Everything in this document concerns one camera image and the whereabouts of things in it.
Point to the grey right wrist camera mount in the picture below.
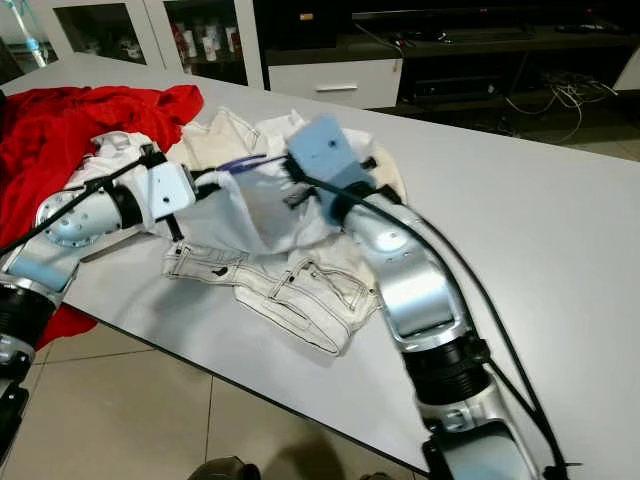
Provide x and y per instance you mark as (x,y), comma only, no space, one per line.
(325,150)

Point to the cream denim trousers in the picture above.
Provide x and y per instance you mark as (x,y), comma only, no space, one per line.
(300,295)

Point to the white table black legs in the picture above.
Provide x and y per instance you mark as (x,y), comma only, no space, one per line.
(540,200)

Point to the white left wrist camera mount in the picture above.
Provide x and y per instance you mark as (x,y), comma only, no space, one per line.
(170,190)

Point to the plain red garment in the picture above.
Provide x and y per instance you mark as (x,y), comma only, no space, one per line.
(150,105)

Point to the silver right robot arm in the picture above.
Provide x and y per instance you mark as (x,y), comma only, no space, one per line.
(410,290)

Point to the white polo with blue badge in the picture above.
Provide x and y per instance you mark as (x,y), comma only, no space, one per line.
(260,210)

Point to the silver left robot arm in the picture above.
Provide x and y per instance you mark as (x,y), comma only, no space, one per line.
(70,225)

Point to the pale teal plastic object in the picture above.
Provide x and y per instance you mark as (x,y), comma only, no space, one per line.
(30,38)

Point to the black TV stand white drawer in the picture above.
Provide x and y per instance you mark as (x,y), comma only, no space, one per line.
(335,85)

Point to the white glass door cabinet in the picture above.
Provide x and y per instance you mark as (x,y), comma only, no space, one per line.
(155,35)

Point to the white collared shirt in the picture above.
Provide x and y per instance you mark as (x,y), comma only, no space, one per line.
(110,155)

